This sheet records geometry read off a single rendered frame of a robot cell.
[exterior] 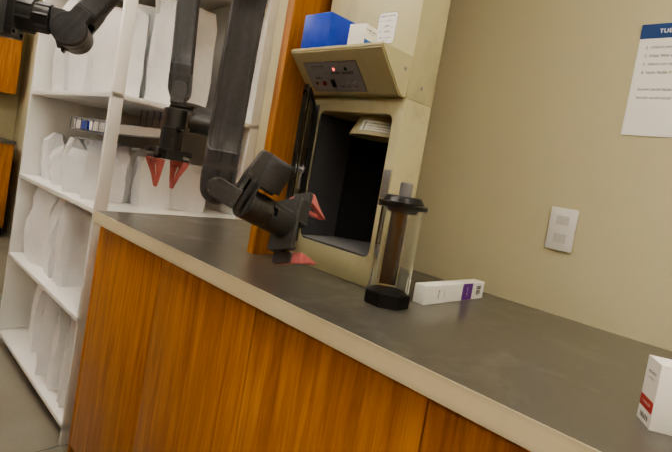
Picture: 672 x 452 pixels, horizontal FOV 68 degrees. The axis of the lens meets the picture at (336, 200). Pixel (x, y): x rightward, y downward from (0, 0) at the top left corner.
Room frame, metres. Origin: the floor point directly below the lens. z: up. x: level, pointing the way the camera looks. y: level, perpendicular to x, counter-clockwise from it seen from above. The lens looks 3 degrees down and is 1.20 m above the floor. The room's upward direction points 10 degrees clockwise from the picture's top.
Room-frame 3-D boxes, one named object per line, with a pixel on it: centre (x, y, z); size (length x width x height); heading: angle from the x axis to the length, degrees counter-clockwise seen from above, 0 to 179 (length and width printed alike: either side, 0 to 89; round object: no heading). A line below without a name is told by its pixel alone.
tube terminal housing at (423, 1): (1.39, -0.09, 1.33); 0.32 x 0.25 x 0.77; 46
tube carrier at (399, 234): (1.08, -0.15, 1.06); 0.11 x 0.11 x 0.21
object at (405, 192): (1.08, -0.15, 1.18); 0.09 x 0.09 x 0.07
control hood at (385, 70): (1.26, 0.03, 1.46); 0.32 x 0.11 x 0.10; 46
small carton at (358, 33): (1.24, 0.00, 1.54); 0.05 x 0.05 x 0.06; 52
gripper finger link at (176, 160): (1.28, 0.44, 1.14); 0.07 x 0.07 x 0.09; 47
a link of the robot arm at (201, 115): (1.29, 0.41, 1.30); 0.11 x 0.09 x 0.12; 107
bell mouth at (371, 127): (1.36, -0.09, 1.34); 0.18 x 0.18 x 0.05
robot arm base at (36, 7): (1.18, 0.78, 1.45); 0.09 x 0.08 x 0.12; 17
